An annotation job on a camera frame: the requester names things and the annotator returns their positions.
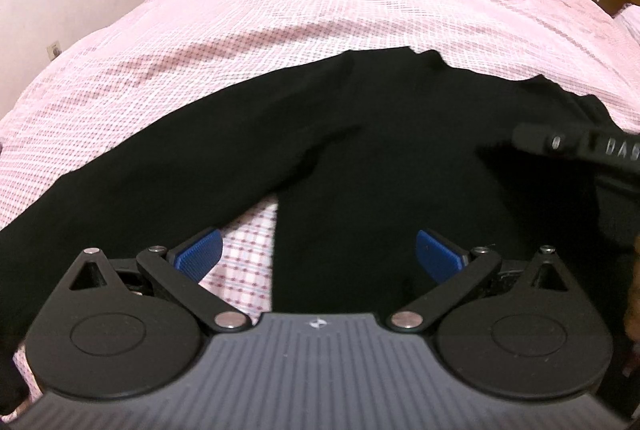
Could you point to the pink checked bed cover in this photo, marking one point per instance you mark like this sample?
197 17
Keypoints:
166 53

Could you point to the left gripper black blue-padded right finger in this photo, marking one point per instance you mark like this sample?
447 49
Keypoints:
522 330

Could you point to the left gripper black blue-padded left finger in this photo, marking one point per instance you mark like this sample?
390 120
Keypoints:
118 328

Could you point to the wall power socket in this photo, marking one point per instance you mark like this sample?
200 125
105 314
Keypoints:
54 50

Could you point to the black garment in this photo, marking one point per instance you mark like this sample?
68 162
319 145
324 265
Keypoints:
362 151

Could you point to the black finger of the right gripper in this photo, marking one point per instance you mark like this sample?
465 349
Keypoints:
614 152

